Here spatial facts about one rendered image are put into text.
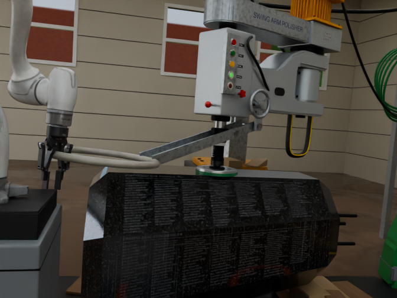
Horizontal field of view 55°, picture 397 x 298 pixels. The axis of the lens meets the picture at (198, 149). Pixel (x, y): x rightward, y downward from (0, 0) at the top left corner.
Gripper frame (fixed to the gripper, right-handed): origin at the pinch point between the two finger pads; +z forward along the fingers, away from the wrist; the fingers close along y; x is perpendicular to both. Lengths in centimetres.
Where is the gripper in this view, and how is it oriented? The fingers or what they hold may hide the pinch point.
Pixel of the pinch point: (52, 181)
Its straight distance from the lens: 152.0
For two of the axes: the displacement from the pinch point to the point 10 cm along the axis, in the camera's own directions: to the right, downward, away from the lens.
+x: -8.0, -1.3, 5.8
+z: -1.3, 9.9, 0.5
